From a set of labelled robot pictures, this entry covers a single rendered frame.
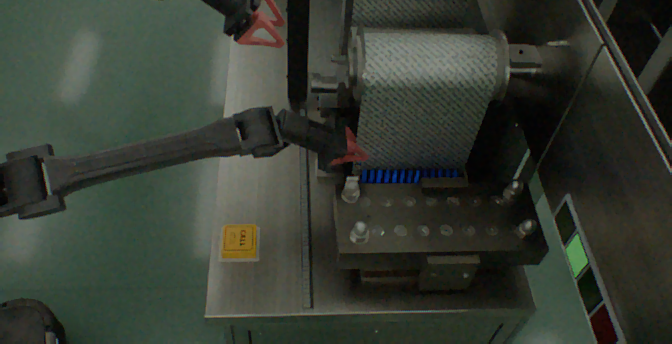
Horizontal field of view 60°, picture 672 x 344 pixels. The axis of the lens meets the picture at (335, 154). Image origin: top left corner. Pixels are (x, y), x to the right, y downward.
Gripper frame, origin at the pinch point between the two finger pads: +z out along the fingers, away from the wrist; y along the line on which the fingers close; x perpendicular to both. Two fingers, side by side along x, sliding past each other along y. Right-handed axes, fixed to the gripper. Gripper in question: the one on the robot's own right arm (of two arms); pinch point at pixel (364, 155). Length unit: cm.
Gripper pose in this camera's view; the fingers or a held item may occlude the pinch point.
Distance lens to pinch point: 116.2
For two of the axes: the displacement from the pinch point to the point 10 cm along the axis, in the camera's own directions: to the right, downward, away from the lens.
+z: 8.3, 3.1, 4.6
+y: 0.6, 7.7, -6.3
